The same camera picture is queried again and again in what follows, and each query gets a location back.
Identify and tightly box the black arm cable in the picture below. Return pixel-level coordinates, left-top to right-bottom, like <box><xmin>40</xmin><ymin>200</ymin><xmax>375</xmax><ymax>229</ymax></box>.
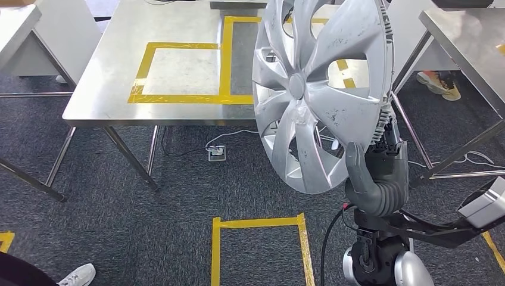
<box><xmin>320</xmin><ymin>204</ymin><xmax>356</xmax><ymax>286</ymax></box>

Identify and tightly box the silver grey wheel hubcap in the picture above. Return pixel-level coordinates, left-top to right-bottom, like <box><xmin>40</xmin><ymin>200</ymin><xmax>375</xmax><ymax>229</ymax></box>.
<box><xmin>252</xmin><ymin>0</ymin><xmax>394</xmax><ymax>195</ymax></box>

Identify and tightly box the person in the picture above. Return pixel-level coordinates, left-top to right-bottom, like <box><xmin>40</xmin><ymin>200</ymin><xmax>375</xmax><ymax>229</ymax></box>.
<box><xmin>0</xmin><ymin>252</ymin><xmax>96</xmax><ymax>286</ymax></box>

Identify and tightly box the metal floor socket box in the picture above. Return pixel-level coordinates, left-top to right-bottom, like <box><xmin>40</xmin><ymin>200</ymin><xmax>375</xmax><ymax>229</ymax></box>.
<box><xmin>208</xmin><ymin>145</ymin><xmax>227</xmax><ymax>163</ymax></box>

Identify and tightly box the large yellow tape outline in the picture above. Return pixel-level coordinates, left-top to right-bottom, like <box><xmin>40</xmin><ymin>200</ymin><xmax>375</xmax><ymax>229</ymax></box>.
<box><xmin>219</xmin><ymin>15</ymin><xmax>358</xmax><ymax>105</ymax></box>

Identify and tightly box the white desk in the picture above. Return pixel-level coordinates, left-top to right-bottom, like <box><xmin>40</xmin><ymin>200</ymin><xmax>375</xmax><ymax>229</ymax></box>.
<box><xmin>388</xmin><ymin>0</ymin><xmax>460</xmax><ymax>72</ymax></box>
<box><xmin>8</xmin><ymin>0</ymin><xmax>104</xmax><ymax>77</ymax></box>

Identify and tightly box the yellow floor tape line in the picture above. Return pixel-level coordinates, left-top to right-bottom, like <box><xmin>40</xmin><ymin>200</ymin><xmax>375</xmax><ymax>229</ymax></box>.
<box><xmin>482</xmin><ymin>231</ymin><xmax>505</xmax><ymax>274</ymax></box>

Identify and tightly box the small yellow tape outline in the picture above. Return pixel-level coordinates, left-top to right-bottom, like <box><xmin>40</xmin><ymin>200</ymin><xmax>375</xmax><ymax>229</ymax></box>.
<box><xmin>127</xmin><ymin>41</ymin><xmax>253</xmax><ymax>105</ymax></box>

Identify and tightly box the white power cable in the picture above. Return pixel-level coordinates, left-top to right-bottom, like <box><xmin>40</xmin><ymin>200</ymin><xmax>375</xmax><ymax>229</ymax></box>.
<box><xmin>205</xmin><ymin>129</ymin><xmax>259</xmax><ymax>153</ymax></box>
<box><xmin>408</xmin><ymin>151</ymin><xmax>505</xmax><ymax>169</ymax></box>

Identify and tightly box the person's foot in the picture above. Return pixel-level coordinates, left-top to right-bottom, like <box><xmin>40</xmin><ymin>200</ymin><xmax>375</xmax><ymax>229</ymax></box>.
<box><xmin>438</xmin><ymin>73</ymin><xmax>462</xmax><ymax>102</ymax></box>
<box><xmin>416</xmin><ymin>71</ymin><xmax>448</xmax><ymax>95</ymax></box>

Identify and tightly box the steel workbench table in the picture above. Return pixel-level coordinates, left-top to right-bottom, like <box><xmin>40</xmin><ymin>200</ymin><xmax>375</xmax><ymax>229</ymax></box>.
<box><xmin>62</xmin><ymin>0</ymin><xmax>372</xmax><ymax>193</ymax></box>

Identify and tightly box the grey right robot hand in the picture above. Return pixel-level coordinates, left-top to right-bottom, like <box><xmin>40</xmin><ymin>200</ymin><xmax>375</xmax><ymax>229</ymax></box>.
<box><xmin>344</xmin><ymin>117</ymin><xmax>410</xmax><ymax>195</ymax></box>

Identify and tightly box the black power cable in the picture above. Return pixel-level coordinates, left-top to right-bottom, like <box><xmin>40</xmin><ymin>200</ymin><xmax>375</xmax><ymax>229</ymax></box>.
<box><xmin>160</xmin><ymin>126</ymin><xmax>210</xmax><ymax>158</ymax></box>

